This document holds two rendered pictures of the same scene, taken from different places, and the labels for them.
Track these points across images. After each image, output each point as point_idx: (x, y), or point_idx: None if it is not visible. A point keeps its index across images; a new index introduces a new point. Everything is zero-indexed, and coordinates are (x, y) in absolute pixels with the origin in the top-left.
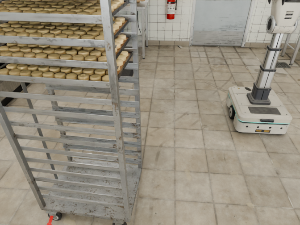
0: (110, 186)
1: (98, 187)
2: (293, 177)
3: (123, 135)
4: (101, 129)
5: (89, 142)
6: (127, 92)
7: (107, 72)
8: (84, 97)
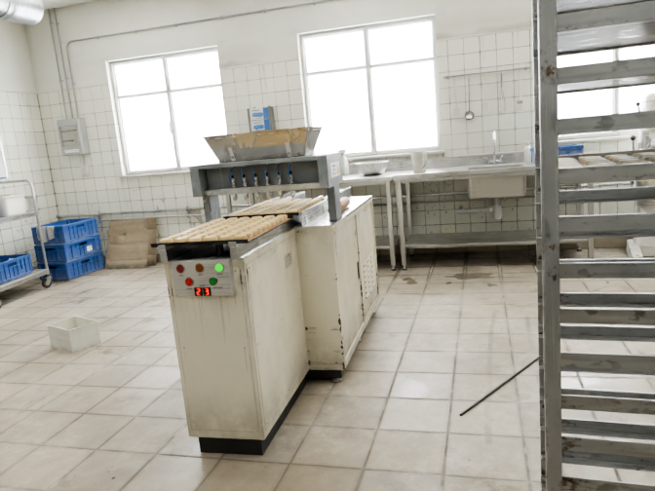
0: (588, 433)
1: (614, 428)
2: None
3: (537, 270)
4: (583, 259)
5: (616, 295)
6: (583, 319)
7: (570, 159)
8: (608, 188)
